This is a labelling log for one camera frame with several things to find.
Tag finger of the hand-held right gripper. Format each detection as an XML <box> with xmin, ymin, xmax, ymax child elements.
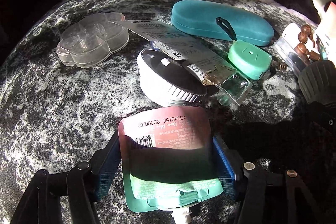
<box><xmin>308</xmin><ymin>105</ymin><xmax>336</xmax><ymax>140</ymax></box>

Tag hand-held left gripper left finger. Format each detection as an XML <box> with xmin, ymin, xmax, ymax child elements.
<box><xmin>10</xmin><ymin>132</ymin><xmax>124</xmax><ymax>224</ymax></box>

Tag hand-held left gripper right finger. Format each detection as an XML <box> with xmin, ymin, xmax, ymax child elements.
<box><xmin>212</xmin><ymin>134</ymin><xmax>323</xmax><ymax>224</ymax></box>

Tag grey ribbed lamp base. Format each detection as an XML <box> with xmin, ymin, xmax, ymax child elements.
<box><xmin>298</xmin><ymin>60</ymin><xmax>336</xmax><ymax>106</ymax></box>

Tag pink and green spout pouch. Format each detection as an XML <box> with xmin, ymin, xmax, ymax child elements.
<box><xmin>118</xmin><ymin>106</ymin><xmax>224</xmax><ymax>224</ymax></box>

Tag pink box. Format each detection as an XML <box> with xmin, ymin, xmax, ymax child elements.
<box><xmin>324</xmin><ymin>1</ymin><xmax>336</xmax><ymax>21</ymax></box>

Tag white round container black lid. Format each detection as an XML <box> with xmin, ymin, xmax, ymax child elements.
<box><xmin>136</xmin><ymin>49</ymin><xmax>208</xmax><ymax>107</ymax></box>

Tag teal patterned wrapper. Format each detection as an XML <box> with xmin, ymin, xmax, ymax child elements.
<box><xmin>316</xmin><ymin>35</ymin><xmax>328</xmax><ymax>60</ymax></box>

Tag clear plastic packet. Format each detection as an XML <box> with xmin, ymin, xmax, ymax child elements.
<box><xmin>272</xmin><ymin>22</ymin><xmax>311</xmax><ymax>77</ymax></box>

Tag white printed card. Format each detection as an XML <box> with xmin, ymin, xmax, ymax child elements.
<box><xmin>315</xmin><ymin>22</ymin><xmax>336</xmax><ymax>56</ymax></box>

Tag black and white mottled blanket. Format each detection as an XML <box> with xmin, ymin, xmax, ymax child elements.
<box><xmin>0</xmin><ymin>0</ymin><xmax>336</xmax><ymax>224</ymax></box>

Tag green round tape measure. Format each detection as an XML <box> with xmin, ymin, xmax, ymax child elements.
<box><xmin>227</xmin><ymin>40</ymin><xmax>276</xmax><ymax>81</ymax></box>

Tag clear paw-shaped plastic box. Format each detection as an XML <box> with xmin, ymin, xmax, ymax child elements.
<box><xmin>56</xmin><ymin>12</ymin><xmax>130</xmax><ymax>68</ymax></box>

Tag blister pack with printed card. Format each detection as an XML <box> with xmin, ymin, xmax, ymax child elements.
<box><xmin>112</xmin><ymin>20</ymin><xmax>253</xmax><ymax>106</ymax></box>

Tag teal glasses case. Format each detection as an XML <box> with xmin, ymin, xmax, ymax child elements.
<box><xmin>171</xmin><ymin>0</ymin><xmax>275</xmax><ymax>46</ymax></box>

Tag brown bead string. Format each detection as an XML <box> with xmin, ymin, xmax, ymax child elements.
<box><xmin>294</xmin><ymin>25</ymin><xmax>321</xmax><ymax>62</ymax></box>

